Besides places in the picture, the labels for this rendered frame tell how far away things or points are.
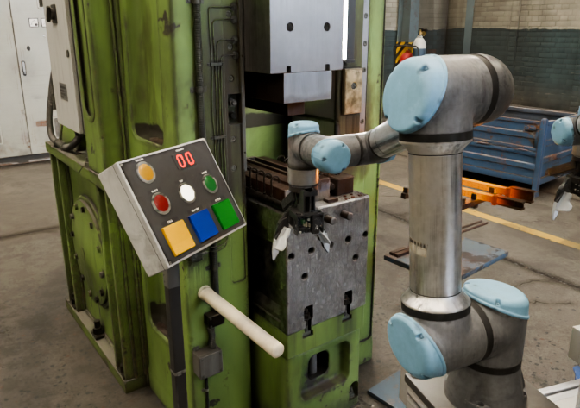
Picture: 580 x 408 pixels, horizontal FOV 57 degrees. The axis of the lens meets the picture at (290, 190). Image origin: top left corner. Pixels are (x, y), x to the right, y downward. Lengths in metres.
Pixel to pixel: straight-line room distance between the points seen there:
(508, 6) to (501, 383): 9.70
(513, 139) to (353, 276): 3.65
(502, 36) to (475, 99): 9.72
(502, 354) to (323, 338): 1.11
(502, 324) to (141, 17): 1.55
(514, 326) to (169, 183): 0.86
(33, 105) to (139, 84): 4.86
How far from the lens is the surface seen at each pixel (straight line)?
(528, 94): 10.32
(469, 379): 1.10
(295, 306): 1.92
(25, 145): 6.94
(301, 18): 1.77
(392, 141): 1.16
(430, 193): 0.88
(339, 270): 2.00
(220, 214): 1.49
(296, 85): 1.77
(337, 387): 2.28
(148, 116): 2.07
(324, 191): 1.92
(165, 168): 1.42
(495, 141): 5.58
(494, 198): 2.01
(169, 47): 1.72
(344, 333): 2.16
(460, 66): 0.88
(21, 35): 6.83
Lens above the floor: 1.50
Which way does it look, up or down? 17 degrees down
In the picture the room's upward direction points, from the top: straight up
